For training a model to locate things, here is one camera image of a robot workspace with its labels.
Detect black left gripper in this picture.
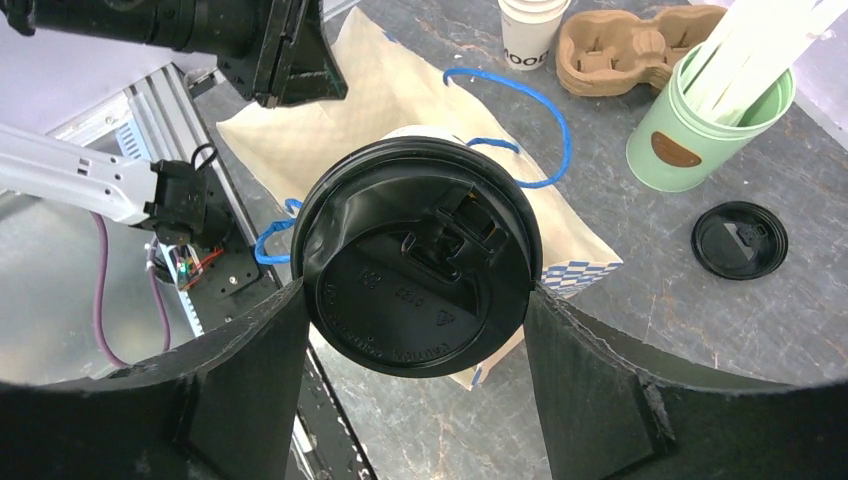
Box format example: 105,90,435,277
1,0,348,108

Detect black spare cup lid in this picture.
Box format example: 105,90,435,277
690,201,789,281

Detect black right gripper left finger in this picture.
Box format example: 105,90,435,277
1,282,309,479

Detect aluminium frame rail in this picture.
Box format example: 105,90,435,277
49,64,228,347

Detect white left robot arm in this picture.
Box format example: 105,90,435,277
1,1,348,248

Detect stack of white paper cups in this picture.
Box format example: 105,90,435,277
498,0,571,71

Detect white paper-wrapped straws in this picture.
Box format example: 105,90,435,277
680,0,847,126

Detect green straw holder cup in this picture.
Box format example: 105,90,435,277
625,46,796,193

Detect checkered paper takeout bag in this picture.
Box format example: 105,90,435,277
215,6,625,392

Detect brown cardboard cup carrier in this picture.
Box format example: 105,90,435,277
556,5,726,97

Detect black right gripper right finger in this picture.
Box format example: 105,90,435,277
524,286,847,479

